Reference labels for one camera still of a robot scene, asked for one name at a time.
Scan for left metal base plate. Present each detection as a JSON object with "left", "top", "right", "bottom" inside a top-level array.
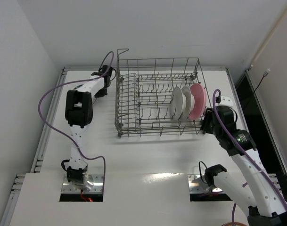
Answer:
[{"left": 61, "top": 174, "right": 104, "bottom": 194}]

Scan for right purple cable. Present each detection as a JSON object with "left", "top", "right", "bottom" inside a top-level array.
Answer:
[{"left": 213, "top": 89, "right": 287, "bottom": 223}]

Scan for hanging black usb cable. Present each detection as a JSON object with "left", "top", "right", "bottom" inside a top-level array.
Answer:
[{"left": 242, "top": 68, "right": 271, "bottom": 111}]

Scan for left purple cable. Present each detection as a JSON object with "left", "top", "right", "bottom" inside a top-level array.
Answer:
[{"left": 38, "top": 51, "right": 115, "bottom": 195}]

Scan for brown round object bottom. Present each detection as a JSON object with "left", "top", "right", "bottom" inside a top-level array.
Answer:
[{"left": 222, "top": 222, "right": 247, "bottom": 226}]

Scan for pink plastic plate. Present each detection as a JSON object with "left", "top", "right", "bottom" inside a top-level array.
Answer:
[{"left": 189, "top": 83, "right": 206, "bottom": 121}]

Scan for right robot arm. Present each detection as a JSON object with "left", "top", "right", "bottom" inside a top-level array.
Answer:
[{"left": 201, "top": 105, "right": 287, "bottom": 226}]

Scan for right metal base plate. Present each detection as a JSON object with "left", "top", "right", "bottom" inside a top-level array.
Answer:
[{"left": 188, "top": 174, "right": 223, "bottom": 194}]

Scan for metal base plate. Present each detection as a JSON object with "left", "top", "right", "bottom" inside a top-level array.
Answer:
[
  {"left": 61, "top": 174, "right": 104, "bottom": 194},
  {"left": 188, "top": 174, "right": 223, "bottom": 194}
]

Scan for purple cable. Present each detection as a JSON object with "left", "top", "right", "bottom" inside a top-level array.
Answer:
[
  {"left": 38, "top": 51, "right": 115, "bottom": 195},
  {"left": 213, "top": 89, "right": 287, "bottom": 223}
]

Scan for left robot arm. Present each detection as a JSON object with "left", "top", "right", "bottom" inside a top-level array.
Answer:
[{"left": 65, "top": 65, "right": 115, "bottom": 186}]

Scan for grey wire dish rack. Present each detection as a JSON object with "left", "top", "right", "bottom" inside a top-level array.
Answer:
[{"left": 115, "top": 48, "right": 206, "bottom": 137}]

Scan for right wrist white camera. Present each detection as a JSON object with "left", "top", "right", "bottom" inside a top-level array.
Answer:
[{"left": 218, "top": 96, "right": 234, "bottom": 108}]

